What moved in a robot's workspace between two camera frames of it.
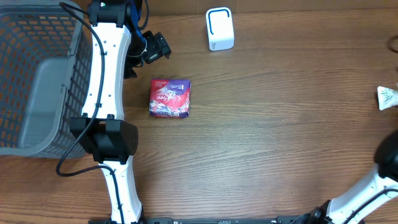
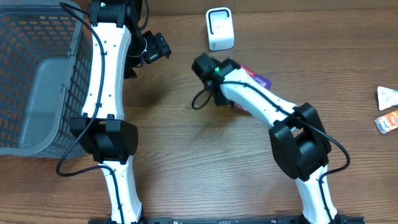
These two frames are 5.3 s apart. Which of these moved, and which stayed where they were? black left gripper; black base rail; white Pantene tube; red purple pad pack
Moved: red purple pad pack
Stayed: black base rail; black left gripper; white Pantene tube
